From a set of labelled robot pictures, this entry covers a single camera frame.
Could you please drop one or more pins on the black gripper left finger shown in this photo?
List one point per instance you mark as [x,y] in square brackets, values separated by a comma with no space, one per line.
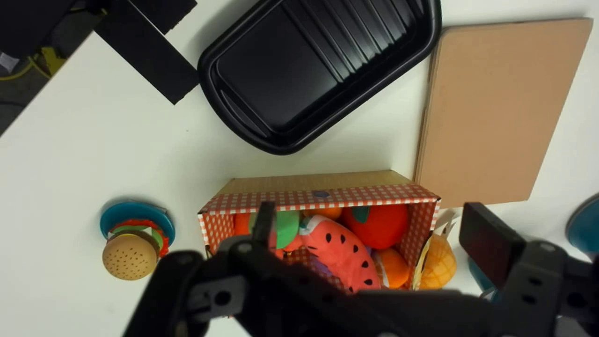
[265,227]

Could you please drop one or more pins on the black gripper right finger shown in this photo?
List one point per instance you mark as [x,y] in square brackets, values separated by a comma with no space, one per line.
[490,244]

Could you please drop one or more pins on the red checkered cardboard basket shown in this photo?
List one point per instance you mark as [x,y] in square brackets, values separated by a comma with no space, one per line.
[312,188]

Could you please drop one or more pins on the yellow toy pineapple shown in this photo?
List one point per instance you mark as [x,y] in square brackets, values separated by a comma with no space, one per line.
[443,263]

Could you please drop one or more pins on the yellow pineapple slice toy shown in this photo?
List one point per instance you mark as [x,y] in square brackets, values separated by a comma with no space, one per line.
[424,263]

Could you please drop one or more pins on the watermelon slice plush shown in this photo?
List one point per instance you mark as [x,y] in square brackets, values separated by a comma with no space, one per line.
[338,250]

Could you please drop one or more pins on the red tomato plush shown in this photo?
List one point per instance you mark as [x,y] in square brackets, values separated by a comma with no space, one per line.
[381,227]

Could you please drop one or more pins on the brown cardboard sheet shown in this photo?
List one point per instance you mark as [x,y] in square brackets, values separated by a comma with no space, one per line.
[499,113]

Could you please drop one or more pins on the toy burger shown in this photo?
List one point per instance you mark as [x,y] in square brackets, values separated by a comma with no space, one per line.
[129,255]

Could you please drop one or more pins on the black plastic tray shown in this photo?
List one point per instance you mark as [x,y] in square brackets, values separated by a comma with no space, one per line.
[301,76]

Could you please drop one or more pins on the wide black tape strip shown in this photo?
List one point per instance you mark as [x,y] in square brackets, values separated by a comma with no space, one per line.
[147,57]

